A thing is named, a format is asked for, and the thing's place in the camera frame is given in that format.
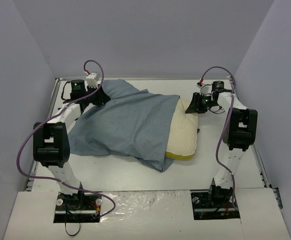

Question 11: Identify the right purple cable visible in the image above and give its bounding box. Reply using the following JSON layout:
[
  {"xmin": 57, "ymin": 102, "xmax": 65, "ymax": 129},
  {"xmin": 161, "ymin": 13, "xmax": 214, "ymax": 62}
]
[{"xmin": 201, "ymin": 66, "xmax": 238, "ymax": 211}]

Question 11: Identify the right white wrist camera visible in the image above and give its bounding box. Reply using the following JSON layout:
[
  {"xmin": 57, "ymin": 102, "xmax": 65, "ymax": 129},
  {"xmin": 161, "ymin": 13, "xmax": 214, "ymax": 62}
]
[{"xmin": 197, "ymin": 82, "xmax": 210, "ymax": 96}]

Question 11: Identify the purple cable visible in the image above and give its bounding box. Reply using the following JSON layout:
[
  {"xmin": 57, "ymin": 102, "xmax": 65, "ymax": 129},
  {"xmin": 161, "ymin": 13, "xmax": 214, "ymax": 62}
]
[
  {"xmin": 16, "ymin": 59, "xmax": 116, "ymax": 217},
  {"xmin": 201, "ymin": 66, "xmax": 238, "ymax": 211}
]

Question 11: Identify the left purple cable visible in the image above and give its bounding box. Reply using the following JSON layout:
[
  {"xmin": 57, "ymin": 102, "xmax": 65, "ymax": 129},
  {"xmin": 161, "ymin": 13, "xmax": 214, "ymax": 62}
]
[{"xmin": 16, "ymin": 59, "xmax": 116, "ymax": 217}]

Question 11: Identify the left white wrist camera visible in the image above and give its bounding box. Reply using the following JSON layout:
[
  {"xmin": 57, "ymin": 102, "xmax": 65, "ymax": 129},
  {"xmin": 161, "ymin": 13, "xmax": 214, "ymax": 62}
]
[{"xmin": 85, "ymin": 72, "xmax": 103, "ymax": 89}]

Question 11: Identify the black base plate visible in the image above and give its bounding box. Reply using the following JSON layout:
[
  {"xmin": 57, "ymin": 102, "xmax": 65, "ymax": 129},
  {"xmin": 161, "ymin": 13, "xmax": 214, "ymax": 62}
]
[
  {"xmin": 53, "ymin": 192, "xmax": 103, "ymax": 223},
  {"xmin": 190, "ymin": 190, "xmax": 241, "ymax": 221}
]

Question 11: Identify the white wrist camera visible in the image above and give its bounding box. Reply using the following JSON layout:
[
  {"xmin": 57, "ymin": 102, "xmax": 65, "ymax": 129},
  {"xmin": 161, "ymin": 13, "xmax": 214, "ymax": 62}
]
[
  {"xmin": 197, "ymin": 82, "xmax": 210, "ymax": 96},
  {"xmin": 85, "ymin": 72, "xmax": 103, "ymax": 89}
]

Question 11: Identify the thin black cable loop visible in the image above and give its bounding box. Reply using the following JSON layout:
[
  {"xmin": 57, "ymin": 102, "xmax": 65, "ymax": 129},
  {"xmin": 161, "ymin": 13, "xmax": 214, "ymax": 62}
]
[{"xmin": 64, "ymin": 221, "xmax": 82, "ymax": 236}]

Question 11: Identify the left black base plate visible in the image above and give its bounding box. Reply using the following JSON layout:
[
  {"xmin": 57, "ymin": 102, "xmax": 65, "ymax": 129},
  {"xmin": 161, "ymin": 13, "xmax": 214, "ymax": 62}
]
[{"xmin": 53, "ymin": 192, "xmax": 103, "ymax": 223}]

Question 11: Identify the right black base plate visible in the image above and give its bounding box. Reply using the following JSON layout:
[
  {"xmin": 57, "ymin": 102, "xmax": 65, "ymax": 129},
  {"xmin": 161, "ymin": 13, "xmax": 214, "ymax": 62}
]
[{"xmin": 190, "ymin": 190, "xmax": 241, "ymax": 221}]

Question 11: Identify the striped blue pillowcase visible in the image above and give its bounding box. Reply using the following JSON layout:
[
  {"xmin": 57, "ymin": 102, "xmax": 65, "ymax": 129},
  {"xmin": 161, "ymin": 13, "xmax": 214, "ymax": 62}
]
[{"xmin": 68, "ymin": 79, "xmax": 180, "ymax": 172}]

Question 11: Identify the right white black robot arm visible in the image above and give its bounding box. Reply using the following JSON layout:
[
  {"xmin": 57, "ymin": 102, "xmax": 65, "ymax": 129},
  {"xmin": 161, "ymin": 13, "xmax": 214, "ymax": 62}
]
[{"xmin": 185, "ymin": 81, "xmax": 258, "ymax": 207}]

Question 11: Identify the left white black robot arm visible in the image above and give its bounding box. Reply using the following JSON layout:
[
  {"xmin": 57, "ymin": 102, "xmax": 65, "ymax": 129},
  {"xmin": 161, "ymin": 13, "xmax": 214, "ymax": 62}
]
[{"xmin": 32, "ymin": 74, "xmax": 110, "ymax": 209}]

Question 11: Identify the cream yellow pillow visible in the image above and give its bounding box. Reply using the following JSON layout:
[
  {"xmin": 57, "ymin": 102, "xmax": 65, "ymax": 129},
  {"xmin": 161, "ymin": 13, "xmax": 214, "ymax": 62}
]
[{"xmin": 165, "ymin": 98, "xmax": 199, "ymax": 161}]

